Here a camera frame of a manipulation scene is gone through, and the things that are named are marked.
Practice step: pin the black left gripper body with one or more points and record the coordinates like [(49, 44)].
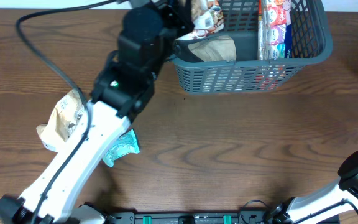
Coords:
[(176, 23)]

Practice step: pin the brown snack bag with barcode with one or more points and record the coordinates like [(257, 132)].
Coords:
[(207, 17)]

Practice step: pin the beige brown snack bag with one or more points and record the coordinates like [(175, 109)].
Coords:
[(220, 48)]

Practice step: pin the orange spaghetti packet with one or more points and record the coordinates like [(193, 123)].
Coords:
[(260, 41)]

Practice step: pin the multicolour tissue pack strip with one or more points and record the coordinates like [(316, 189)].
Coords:
[(276, 29)]

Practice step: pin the tan snack bag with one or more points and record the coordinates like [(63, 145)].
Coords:
[(62, 122)]

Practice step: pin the teal snack packet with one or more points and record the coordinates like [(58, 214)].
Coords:
[(126, 144)]

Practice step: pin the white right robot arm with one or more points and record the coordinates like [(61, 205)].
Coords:
[(337, 197)]

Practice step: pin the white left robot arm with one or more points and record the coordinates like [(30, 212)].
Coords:
[(121, 91)]

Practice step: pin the grey plastic shopping basket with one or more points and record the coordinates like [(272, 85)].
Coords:
[(311, 43)]

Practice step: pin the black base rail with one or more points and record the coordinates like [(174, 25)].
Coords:
[(246, 214)]

